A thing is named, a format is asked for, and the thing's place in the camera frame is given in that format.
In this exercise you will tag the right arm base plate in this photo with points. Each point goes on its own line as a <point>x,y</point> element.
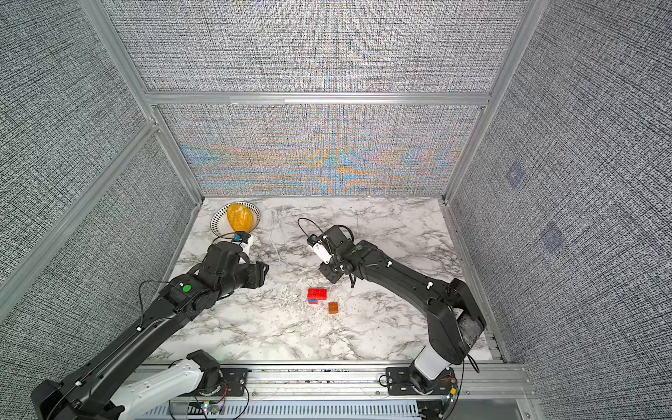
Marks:
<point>406,381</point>

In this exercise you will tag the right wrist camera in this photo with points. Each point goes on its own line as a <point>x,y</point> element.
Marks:
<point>319,247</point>

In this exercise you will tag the yellow orange sponge ball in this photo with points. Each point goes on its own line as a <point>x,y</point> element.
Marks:
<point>241,218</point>

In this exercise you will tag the white slotted cable duct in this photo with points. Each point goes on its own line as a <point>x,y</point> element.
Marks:
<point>330,409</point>

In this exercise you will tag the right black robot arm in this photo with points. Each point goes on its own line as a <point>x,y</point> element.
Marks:
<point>454,320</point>

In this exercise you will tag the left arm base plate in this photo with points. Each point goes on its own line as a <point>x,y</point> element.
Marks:
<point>233,382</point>

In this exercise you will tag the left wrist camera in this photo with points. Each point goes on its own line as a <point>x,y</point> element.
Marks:
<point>244,239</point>

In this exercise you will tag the red long lego brick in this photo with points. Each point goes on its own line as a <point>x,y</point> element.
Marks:
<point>316,294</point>

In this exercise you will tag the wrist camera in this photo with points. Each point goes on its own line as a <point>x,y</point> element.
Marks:
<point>244,239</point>
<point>319,247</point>

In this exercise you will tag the striped white bowl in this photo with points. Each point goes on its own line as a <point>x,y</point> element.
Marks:
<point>219,224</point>

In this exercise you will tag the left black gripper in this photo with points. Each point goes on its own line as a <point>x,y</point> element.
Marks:
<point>257,274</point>

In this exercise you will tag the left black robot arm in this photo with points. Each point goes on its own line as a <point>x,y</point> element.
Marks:
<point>91,391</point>

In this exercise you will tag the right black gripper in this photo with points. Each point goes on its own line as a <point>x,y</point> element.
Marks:
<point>332,276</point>

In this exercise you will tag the aluminium front rail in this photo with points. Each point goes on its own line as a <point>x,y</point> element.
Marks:
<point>315,380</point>

